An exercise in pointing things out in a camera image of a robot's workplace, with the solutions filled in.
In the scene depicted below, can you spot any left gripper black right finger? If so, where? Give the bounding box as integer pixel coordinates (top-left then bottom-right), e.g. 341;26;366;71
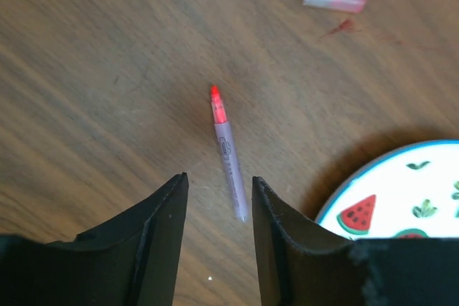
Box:
252;177;458;305

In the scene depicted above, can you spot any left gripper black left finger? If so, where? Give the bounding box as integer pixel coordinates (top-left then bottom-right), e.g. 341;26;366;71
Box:
1;173;189;305

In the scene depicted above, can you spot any red pen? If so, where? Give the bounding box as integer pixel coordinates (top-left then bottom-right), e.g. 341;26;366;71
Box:
210;85;249;222

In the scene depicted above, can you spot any watermelon pattern plate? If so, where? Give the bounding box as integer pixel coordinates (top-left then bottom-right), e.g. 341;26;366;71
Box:
316;140;458;240

